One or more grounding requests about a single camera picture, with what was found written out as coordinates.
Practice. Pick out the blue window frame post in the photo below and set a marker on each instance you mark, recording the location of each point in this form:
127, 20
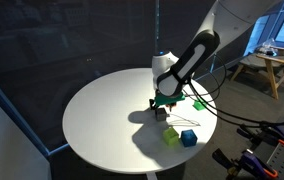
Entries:
12, 111
156, 23

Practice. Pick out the gray block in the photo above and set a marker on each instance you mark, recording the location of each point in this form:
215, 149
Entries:
161, 114

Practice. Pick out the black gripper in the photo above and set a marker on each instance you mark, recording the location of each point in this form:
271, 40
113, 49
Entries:
163, 104

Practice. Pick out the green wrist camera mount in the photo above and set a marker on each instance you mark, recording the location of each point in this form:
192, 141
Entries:
170, 98

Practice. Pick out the purple orange spring clamp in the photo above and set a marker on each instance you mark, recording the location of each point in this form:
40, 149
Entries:
248, 163
278, 136

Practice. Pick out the wooden armchair gray cushion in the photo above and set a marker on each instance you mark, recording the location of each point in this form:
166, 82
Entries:
272, 63

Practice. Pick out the lime yellow-green block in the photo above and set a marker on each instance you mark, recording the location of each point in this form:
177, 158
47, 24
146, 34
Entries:
170, 136

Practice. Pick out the clear plastic bag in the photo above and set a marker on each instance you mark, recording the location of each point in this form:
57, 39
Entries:
267, 46

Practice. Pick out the green block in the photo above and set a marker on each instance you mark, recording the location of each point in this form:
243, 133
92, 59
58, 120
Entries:
198, 106

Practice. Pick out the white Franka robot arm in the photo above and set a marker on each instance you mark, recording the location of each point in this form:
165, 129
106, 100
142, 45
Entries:
188, 63

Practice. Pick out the blue block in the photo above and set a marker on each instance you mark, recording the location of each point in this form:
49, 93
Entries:
188, 138

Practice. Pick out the white table pedestal base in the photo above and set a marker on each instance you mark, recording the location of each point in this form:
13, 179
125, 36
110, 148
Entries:
151, 176

